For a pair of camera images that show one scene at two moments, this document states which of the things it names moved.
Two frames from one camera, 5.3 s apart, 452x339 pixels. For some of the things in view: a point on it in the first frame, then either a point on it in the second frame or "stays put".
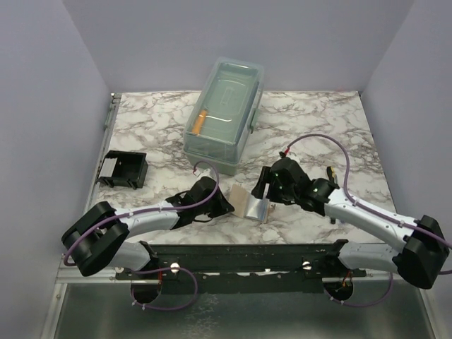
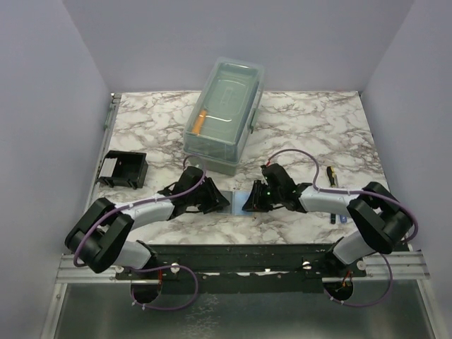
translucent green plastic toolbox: (223, 119) stays put
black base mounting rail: (248, 268) stays put
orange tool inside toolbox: (199, 122) stays put
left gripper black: (224, 206) → (215, 199)
